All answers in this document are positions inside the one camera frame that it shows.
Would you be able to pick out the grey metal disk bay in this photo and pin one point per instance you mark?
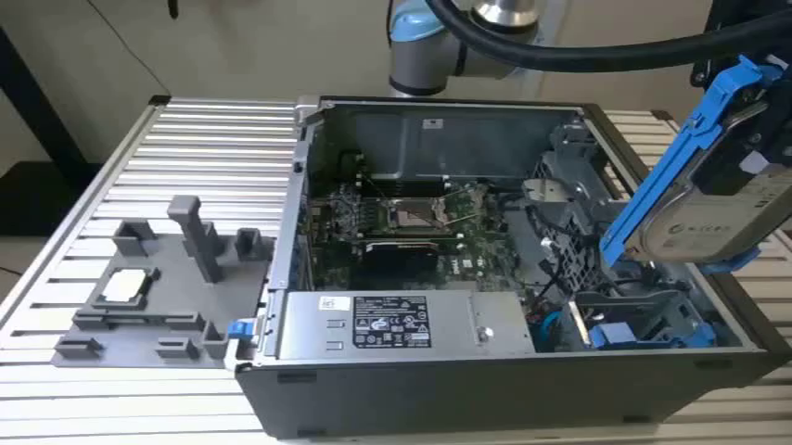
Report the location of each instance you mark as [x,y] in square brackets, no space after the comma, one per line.
[557,169]

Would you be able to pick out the blue case latch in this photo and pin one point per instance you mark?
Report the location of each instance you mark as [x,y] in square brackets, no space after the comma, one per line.
[240,331]

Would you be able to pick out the black stand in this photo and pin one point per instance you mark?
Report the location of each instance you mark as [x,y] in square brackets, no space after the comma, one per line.
[37,194]

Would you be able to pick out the green motherboard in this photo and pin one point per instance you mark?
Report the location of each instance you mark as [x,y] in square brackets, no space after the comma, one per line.
[482,259]

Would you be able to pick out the grey plastic parts rack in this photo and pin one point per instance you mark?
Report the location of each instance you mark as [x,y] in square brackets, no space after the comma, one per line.
[185,306]

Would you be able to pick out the blue disk carrier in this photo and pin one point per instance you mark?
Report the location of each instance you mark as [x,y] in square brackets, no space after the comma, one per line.
[609,336]

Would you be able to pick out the silver CPU chip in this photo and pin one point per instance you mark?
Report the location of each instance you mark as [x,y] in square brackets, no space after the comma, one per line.
[125,285]

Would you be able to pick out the silver power supply unit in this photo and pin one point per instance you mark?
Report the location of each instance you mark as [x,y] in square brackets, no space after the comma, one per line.
[308,324]

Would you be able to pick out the RAM slot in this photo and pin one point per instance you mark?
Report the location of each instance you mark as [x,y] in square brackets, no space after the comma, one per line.
[404,185]

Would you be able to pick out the black graphics card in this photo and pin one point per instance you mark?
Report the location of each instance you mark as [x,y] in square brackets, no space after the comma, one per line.
[395,259]

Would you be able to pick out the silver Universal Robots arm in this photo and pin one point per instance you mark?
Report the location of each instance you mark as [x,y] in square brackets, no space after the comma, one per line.
[420,60]

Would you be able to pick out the CPU socket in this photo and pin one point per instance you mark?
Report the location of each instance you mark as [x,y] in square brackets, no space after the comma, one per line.
[412,214]

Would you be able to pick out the hard disk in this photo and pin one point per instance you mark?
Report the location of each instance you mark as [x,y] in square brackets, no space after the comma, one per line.
[679,218]

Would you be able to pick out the open black PC case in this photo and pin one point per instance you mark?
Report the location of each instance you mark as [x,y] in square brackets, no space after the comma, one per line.
[432,398]

